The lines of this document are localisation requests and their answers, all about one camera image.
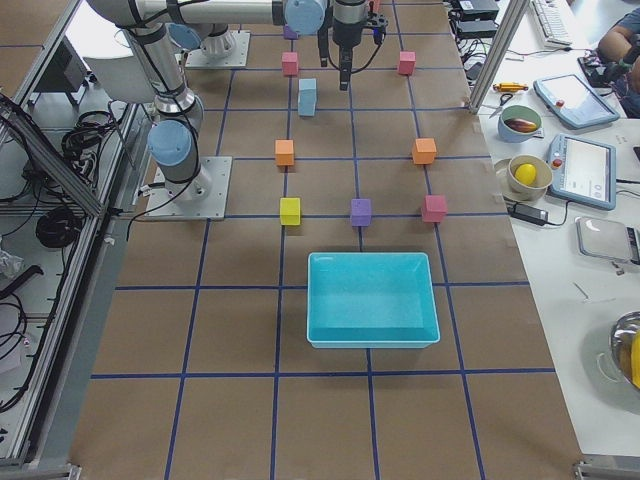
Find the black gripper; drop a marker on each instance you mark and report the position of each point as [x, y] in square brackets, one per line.
[344, 36]

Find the light blue foam block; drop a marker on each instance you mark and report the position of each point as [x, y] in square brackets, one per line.
[307, 90]
[307, 106]

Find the person forearm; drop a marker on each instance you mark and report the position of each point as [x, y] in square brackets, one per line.
[617, 41]

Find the purple foam block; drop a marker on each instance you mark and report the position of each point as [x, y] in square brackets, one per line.
[360, 212]
[289, 33]

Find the pink foam block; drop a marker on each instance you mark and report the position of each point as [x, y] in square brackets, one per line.
[434, 208]
[406, 63]
[290, 63]

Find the pink foam block far right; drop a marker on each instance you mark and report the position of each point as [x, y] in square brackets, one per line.
[406, 63]

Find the orange foam block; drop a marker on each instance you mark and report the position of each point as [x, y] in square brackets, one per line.
[284, 152]
[424, 151]

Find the yellow foam block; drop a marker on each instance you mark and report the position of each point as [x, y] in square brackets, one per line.
[290, 211]

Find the yellow screwdriver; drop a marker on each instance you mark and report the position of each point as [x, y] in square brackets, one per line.
[510, 87]

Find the scissors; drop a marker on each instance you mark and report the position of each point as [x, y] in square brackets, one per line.
[503, 100]

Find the pink foam block front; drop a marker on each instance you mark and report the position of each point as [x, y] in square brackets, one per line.
[434, 208]

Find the blue bowl with fruit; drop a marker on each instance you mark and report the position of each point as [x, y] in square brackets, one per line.
[518, 123]

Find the white keyboard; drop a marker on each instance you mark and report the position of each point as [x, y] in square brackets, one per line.
[549, 23]

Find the cream bowl with lemon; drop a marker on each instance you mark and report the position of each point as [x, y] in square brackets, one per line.
[528, 177]

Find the teach pendant upper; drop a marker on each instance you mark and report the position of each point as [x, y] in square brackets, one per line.
[574, 102]

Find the teach pendant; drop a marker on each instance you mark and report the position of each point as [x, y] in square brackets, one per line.
[574, 102]
[583, 171]

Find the teal plastic bin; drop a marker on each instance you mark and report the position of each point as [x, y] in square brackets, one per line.
[371, 300]

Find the black power adapter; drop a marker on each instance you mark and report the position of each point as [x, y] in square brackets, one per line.
[529, 214]

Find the teach pendant lower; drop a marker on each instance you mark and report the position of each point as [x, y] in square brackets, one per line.
[583, 171]

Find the grey scale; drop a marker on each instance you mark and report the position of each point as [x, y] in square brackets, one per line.
[607, 239]

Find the steel bowl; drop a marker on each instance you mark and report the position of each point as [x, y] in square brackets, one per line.
[620, 363]

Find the aluminium frame post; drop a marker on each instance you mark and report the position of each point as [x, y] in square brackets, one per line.
[505, 32]

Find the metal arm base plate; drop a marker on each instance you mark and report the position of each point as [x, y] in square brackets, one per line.
[205, 198]

